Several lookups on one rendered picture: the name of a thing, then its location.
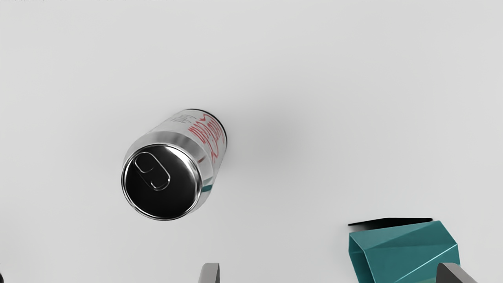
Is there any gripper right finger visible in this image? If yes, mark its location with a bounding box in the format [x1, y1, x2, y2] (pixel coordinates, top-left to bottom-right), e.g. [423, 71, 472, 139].
[435, 262, 478, 283]

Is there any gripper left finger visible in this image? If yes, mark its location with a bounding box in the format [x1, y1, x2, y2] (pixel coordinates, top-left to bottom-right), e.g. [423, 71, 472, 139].
[198, 263, 220, 283]

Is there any teal faceted mug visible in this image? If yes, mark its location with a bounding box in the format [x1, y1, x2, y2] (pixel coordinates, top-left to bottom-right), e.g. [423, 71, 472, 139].
[348, 220, 461, 283]

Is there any silver drink can red print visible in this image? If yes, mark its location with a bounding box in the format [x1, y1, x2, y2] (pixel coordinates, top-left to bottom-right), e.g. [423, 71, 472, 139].
[121, 109, 228, 221]

